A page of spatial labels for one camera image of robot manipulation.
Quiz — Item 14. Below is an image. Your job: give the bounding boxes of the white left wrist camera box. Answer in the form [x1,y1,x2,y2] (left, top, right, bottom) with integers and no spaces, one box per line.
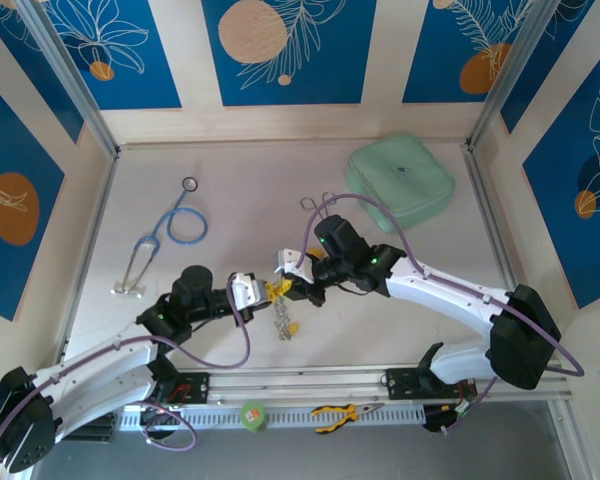
[228,271,272,309]

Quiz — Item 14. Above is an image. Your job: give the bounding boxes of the grey slotted cable duct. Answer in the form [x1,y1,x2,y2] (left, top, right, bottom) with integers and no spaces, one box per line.
[119,403,427,431]

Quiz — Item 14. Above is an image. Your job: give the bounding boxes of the aluminium table edge rail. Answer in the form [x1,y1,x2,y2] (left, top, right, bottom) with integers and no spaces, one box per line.
[54,149,120,369]
[461,144,529,301]

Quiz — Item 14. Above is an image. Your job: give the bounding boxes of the black plastic bracket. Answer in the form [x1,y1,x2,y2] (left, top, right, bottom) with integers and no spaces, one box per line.
[422,405,461,435]

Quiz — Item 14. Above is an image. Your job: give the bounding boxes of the yellow black pliers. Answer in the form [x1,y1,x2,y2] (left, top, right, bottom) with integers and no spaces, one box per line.
[310,401,386,435]

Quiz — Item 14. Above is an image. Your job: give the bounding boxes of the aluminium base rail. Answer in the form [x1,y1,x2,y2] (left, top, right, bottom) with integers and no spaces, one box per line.
[177,367,576,401]

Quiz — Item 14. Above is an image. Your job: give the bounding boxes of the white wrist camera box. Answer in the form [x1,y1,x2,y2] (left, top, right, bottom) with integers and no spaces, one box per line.
[274,248,315,286]
[228,271,272,309]

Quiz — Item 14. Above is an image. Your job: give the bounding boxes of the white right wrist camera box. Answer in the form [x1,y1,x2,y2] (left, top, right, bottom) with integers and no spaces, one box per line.
[274,248,315,286]

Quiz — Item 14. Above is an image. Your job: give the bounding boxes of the red and black wires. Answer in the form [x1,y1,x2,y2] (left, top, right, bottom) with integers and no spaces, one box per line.
[169,380,197,402]

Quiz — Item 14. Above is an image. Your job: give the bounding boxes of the aluminium frame post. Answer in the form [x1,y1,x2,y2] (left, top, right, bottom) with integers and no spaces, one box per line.
[467,0,564,151]
[547,397,589,480]
[17,0,121,159]

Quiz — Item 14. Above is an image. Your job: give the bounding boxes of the coloured wire bundle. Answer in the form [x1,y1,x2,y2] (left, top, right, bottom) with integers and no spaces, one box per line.
[449,384,481,417]

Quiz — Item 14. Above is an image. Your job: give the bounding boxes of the metal wire tongs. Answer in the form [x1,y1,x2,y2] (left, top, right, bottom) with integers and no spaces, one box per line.
[299,191,339,214]

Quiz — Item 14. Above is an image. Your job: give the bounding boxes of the mint green zip pouch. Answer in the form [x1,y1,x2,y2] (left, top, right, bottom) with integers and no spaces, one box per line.
[344,131,456,235]

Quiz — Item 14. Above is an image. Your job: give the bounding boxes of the black aluminium extrusion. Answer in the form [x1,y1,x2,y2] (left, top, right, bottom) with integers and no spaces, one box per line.
[67,417,117,444]

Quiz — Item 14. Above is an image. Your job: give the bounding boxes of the metal key ring chain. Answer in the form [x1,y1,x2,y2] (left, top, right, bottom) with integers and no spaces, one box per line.
[272,297,294,341]

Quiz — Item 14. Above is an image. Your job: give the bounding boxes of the blue stethoscope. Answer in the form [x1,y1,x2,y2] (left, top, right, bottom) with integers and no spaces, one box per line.
[110,177,211,299]

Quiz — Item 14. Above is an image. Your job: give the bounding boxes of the green tape roll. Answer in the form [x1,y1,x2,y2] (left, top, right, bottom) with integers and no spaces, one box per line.
[238,398,268,434]

